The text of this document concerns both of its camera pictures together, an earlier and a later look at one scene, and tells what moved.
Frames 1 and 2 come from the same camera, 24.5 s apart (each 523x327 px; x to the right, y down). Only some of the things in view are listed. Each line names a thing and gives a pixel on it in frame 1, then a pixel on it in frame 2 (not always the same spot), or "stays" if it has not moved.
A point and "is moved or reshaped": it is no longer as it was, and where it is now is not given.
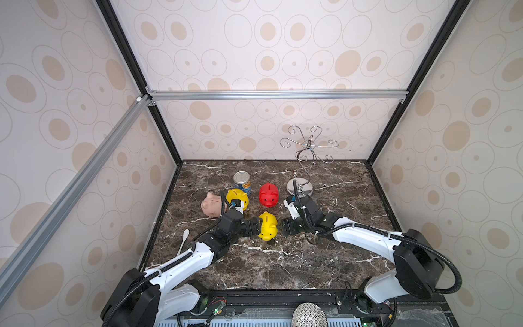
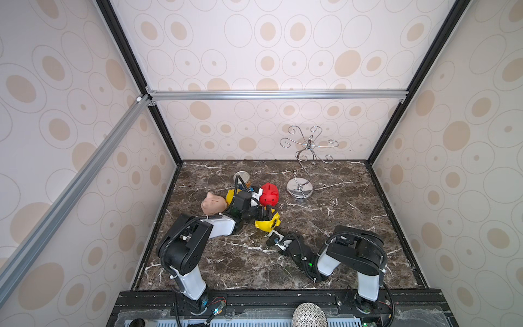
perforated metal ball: x=309 y=314 stays
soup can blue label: x=242 y=180 stays
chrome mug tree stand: x=304 y=187 stays
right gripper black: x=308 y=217 → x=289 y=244
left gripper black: x=250 y=231 → x=261 y=210
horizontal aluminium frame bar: x=152 y=96 stays
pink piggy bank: x=212 y=206 stays
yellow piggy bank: x=269 y=224 is moved or reshaped
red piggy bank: x=268 y=195 stays
